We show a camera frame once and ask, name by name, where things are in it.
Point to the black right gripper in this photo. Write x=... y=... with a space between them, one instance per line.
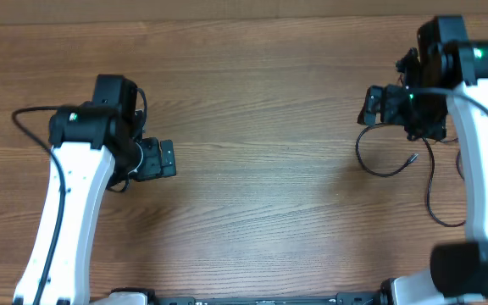
x=435 y=128

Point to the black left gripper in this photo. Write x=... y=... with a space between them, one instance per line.
x=154 y=166

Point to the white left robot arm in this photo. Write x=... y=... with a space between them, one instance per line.
x=92 y=148

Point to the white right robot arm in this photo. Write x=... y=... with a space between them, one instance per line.
x=444 y=77

